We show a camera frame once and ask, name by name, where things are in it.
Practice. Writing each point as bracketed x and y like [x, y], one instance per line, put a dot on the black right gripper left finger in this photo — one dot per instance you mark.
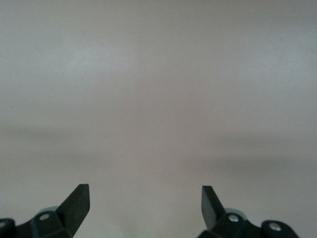
[71, 213]

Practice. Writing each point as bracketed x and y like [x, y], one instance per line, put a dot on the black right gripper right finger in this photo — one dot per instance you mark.
[211, 210]

